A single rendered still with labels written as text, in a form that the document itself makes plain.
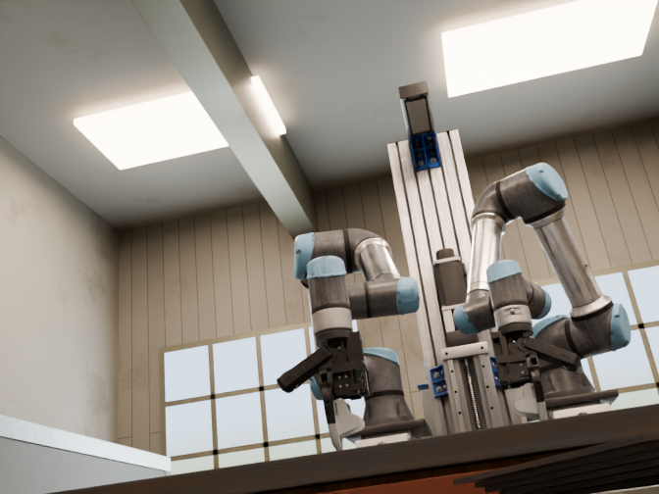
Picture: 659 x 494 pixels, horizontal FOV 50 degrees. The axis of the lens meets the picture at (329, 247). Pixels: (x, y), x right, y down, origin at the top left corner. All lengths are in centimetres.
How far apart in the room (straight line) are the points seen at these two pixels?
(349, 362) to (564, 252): 84
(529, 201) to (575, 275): 23
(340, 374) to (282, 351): 406
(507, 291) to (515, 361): 15
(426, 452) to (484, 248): 100
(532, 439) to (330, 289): 56
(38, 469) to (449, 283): 124
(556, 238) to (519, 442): 110
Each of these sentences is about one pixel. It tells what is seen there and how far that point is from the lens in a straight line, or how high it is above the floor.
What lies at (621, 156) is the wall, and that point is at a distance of 578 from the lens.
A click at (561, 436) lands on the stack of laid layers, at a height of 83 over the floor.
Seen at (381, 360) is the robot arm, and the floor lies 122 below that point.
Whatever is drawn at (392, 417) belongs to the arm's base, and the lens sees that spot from 201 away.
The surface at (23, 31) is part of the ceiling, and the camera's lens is 425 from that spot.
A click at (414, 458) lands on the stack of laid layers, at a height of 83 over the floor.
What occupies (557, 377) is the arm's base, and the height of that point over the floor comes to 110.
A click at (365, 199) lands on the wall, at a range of 565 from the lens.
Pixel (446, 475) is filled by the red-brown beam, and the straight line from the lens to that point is 91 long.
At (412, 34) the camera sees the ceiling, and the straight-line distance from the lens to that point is 435.
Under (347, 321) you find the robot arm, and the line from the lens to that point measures 133.
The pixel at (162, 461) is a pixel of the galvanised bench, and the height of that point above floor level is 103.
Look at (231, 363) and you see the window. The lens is 546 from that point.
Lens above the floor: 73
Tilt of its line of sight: 23 degrees up
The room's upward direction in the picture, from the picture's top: 7 degrees counter-clockwise
